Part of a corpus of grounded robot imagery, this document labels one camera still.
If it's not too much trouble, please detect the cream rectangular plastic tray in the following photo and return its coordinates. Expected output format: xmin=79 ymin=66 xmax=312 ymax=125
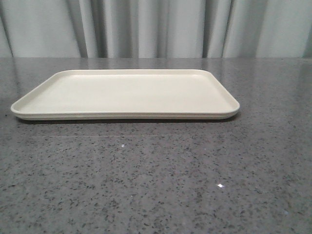
xmin=11 ymin=69 xmax=240 ymax=120

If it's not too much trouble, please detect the grey pleated curtain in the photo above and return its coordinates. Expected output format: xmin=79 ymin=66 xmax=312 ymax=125
xmin=0 ymin=0 xmax=312 ymax=58

